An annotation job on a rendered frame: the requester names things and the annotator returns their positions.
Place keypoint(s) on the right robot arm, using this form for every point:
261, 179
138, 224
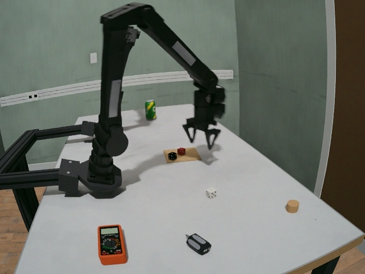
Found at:
110, 141

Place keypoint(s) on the black die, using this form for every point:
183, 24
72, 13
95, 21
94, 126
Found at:
172, 156

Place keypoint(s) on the green and yellow soda can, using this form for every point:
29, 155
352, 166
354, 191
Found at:
150, 110

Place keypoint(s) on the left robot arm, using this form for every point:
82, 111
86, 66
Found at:
129, 41

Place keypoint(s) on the tan square mat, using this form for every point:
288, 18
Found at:
191, 154

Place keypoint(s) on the orange digital multimeter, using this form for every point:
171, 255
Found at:
111, 248

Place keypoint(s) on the grey die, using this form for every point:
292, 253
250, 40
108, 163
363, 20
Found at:
211, 193

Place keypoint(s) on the red die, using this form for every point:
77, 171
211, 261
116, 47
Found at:
181, 151

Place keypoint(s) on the tan short cylinder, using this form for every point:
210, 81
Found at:
292, 206

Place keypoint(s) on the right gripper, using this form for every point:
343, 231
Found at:
201, 123

